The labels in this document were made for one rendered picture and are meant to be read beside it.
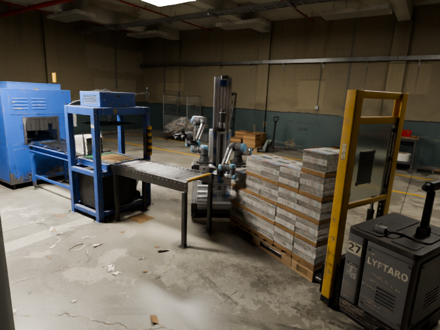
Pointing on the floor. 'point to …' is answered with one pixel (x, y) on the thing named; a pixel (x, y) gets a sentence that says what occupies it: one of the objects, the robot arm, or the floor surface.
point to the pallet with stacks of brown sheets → (250, 139)
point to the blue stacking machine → (30, 128)
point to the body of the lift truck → (391, 275)
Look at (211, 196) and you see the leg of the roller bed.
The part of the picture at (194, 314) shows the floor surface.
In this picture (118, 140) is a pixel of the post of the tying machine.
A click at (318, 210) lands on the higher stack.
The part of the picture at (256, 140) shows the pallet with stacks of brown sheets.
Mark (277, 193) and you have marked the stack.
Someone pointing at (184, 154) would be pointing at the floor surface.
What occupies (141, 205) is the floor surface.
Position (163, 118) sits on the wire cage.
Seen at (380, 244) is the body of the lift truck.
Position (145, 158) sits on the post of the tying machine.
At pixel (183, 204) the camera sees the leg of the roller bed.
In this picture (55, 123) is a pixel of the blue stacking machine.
